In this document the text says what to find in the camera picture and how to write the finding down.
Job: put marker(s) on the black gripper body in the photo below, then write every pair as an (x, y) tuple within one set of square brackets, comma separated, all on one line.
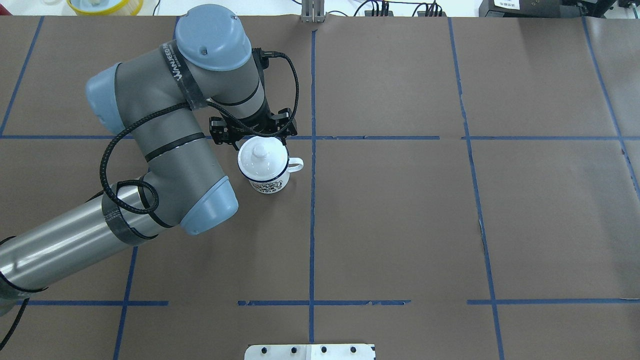
[(251, 130)]

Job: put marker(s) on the white mug lid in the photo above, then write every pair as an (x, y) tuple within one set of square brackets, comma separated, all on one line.
[(262, 159)]

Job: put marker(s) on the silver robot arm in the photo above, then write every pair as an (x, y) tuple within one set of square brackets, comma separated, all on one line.
[(158, 171)]

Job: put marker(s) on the white enamel mug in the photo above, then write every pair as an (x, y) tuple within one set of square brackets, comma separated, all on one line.
[(275, 185)]

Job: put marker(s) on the yellow tape roll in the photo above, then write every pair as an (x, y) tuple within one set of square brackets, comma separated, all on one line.
[(105, 7)]

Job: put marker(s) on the brown paper table cover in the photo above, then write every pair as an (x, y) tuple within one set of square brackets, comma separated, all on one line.
[(470, 192)]

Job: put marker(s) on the black computer box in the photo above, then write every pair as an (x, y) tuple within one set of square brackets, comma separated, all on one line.
[(551, 9)]

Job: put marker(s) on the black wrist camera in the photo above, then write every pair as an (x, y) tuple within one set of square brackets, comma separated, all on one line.
[(284, 124)]

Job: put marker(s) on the aluminium frame post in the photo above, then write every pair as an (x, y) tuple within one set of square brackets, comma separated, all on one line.
[(313, 11)]

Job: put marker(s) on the white camera stand pedestal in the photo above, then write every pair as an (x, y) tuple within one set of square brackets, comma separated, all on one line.
[(322, 351)]

